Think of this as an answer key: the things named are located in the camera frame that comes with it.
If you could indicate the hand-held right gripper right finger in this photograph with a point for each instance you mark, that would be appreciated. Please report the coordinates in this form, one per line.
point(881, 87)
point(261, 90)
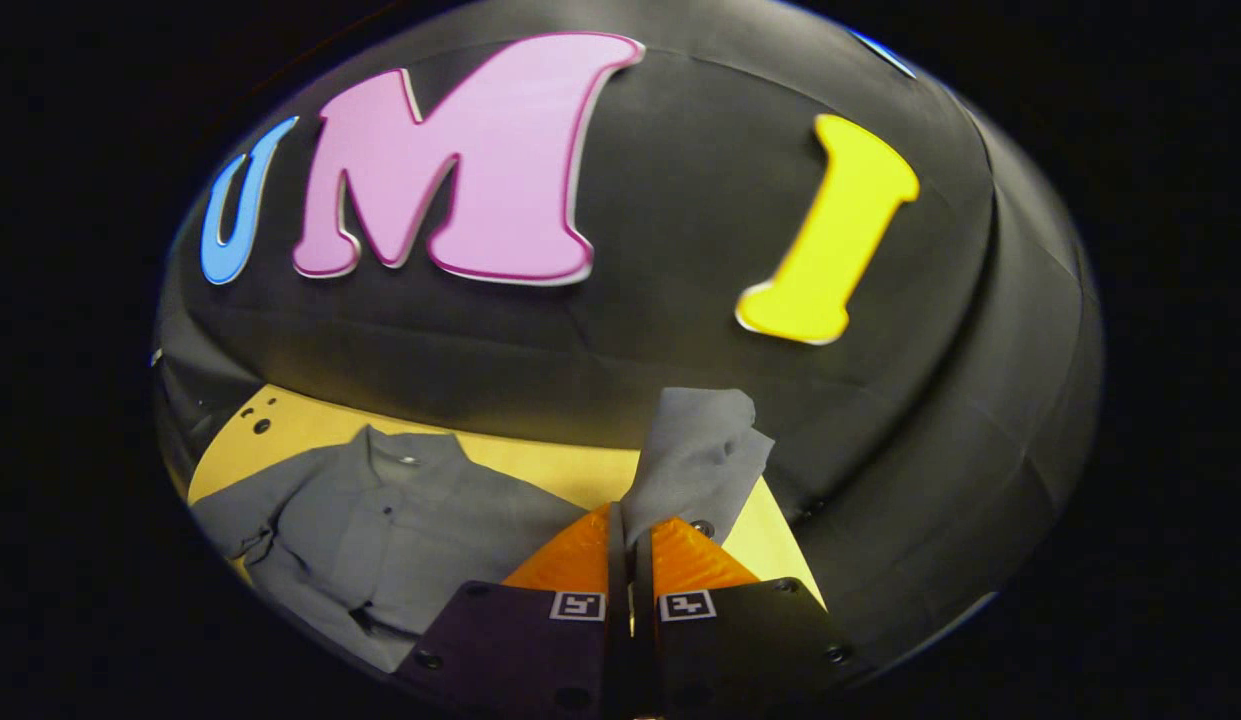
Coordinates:
point(645, 650)

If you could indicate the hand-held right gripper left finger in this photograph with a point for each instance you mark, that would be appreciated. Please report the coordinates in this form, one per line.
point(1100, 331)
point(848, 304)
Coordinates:
point(618, 650)

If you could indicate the grey collared shirt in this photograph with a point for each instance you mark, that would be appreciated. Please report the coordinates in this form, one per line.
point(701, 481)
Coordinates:
point(400, 540)

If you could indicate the black backdrop cloth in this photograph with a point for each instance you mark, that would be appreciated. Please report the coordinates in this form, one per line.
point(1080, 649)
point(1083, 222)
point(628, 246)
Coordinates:
point(680, 200)

